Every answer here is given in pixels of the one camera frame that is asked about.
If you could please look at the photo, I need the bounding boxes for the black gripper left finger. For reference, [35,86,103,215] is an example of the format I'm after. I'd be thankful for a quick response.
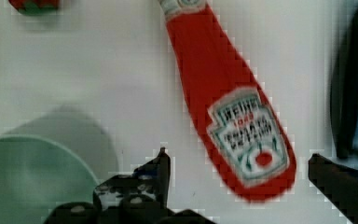
[43,147,214,224]

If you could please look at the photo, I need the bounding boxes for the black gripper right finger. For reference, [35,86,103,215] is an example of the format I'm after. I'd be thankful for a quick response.
[308,154,358,224]

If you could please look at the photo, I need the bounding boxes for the red ketchup bottle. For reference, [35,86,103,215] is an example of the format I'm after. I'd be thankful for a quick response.
[158,0,296,202]

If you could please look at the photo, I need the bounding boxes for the green cup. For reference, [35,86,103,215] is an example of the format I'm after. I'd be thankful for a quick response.
[0,105,119,224]

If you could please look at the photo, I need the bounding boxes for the toy strawberry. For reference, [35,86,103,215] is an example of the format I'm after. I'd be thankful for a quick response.
[7,0,61,15]

